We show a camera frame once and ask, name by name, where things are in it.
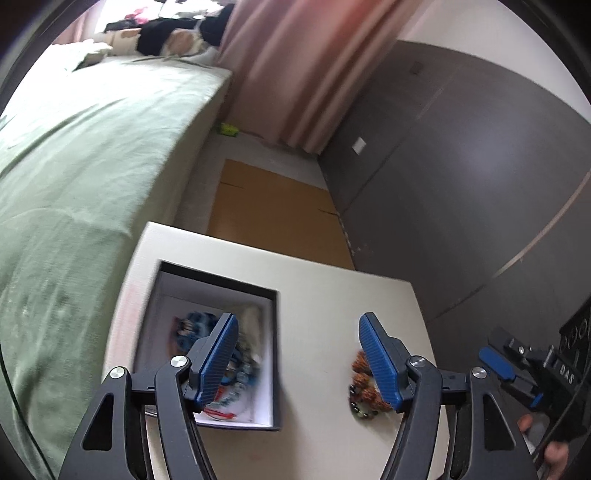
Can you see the black clothes heap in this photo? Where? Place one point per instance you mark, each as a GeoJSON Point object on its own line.
{"type": "Point", "coordinates": [157, 37]}

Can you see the white bedside table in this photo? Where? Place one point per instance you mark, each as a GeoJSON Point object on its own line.
{"type": "Point", "coordinates": [314, 323]}

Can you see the black cardboard box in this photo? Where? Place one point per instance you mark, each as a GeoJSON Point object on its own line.
{"type": "Point", "coordinates": [272, 360]}

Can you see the green pillow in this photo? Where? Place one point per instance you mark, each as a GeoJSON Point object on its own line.
{"type": "Point", "coordinates": [94, 53]}

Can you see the white wall socket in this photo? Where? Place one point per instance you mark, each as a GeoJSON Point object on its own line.
{"type": "Point", "coordinates": [359, 145]}

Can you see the person's right hand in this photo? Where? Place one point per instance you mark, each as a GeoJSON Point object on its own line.
{"type": "Point", "coordinates": [554, 457]}

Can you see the narrow pink curtain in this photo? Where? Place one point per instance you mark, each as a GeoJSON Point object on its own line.
{"type": "Point", "coordinates": [74, 36]}

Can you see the small green object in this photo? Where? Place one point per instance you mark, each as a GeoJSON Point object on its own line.
{"type": "Point", "coordinates": [229, 129]}

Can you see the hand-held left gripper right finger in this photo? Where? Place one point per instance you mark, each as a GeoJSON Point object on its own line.
{"type": "Point", "coordinates": [381, 364]}

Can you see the pile of colourful jewelry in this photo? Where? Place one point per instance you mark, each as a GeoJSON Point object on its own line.
{"type": "Point", "coordinates": [194, 325]}

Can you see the flat brown cardboard sheet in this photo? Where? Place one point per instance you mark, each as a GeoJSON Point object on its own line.
{"type": "Point", "coordinates": [277, 217]}

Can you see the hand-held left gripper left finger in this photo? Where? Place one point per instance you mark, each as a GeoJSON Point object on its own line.
{"type": "Point", "coordinates": [217, 360]}

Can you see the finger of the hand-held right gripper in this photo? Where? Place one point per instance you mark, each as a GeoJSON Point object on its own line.
{"type": "Point", "coordinates": [531, 398]}
{"type": "Point", "coordinates": [496, 363]}

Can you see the wide pink curtain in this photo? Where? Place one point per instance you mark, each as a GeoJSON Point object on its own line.
{"type": "Point", "coordinates": [295, 74]}

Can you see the pink clothes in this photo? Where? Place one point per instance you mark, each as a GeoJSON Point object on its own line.
{"type": "Point", "coordinates": [136, 16]}

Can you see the bed with green sheet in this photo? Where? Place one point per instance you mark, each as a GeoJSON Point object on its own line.
{"type": "Point", "coordinates": [83, 184]}

